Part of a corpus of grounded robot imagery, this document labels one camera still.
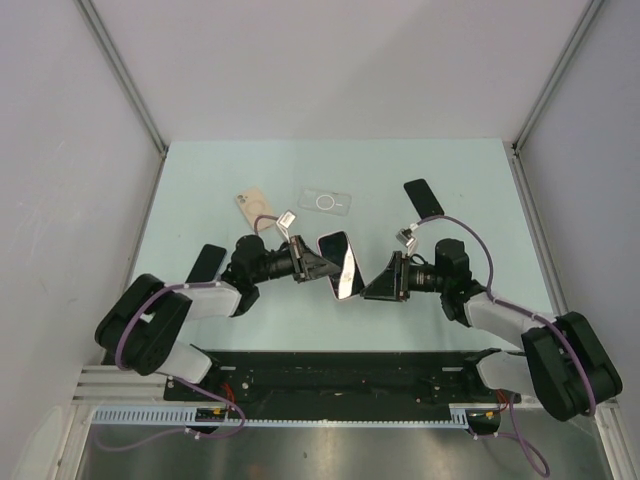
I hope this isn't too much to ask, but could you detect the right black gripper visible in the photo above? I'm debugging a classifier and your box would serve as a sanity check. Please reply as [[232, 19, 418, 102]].
[[360, 251, 448, 302]]

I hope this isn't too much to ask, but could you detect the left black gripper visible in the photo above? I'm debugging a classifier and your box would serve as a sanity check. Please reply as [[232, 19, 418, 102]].
[[251, 235, 340, 284]]

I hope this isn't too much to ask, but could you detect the pink phone case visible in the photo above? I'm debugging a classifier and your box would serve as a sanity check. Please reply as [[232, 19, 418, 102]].
[[316, 228, 367, 303]]

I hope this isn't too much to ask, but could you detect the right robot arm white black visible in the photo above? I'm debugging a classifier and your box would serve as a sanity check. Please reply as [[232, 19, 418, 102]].
[[361, 239, 623, 421]]

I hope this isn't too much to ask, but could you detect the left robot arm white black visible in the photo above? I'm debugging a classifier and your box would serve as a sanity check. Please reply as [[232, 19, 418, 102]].
[[94, 234, 342, 400]]

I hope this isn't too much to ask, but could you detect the clear magsafe phone case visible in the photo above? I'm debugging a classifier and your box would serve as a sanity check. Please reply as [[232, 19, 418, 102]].
[[298, 188, 352, 216]]

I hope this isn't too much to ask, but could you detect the beige magsafe phone case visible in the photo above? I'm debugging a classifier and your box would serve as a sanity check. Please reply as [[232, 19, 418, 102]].
[[234, 187, 277, 230]]

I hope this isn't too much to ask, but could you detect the black phone far right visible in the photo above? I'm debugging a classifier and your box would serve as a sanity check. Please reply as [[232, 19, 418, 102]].
[[403, 178, 445, 219]]

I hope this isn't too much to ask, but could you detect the black phone near left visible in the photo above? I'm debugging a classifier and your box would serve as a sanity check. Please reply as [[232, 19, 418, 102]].
[[186, 244, 227, 283]]

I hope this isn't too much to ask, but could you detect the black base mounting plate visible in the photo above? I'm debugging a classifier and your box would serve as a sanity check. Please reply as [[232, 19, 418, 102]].
[[102, 349, 522, 422]]

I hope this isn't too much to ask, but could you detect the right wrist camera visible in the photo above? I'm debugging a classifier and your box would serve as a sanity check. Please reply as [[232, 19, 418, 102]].
[[396, 228, 418, 256]]

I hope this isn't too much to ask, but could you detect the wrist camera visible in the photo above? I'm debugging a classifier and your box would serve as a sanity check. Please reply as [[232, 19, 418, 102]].
[[276, 210, 297, 242], [396, 228, 418, 256]]

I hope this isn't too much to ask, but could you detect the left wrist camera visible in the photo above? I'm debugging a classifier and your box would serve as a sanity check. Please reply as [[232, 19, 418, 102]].
[[276, 210, 297, 242]]

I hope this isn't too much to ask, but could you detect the white slotted cable duct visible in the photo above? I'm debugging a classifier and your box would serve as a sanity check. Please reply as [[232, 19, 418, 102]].
[[92, 404, 499, 429]]

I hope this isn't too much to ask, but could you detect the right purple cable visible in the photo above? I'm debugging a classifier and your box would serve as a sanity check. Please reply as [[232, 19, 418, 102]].
[[409, 214, 601, 474]]

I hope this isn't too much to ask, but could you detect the left aluminium corner post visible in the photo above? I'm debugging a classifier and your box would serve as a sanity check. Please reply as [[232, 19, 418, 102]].
[[73, 0, 168, 160]]

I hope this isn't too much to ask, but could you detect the aluminium corner post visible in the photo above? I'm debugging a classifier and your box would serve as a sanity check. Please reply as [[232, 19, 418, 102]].
[[511, 0, 608, 155], [73, 0, 168, 160]]

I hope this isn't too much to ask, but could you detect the right aluminium corner post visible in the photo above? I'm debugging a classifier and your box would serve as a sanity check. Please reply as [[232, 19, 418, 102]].
[[511, 0, 608, 155]]

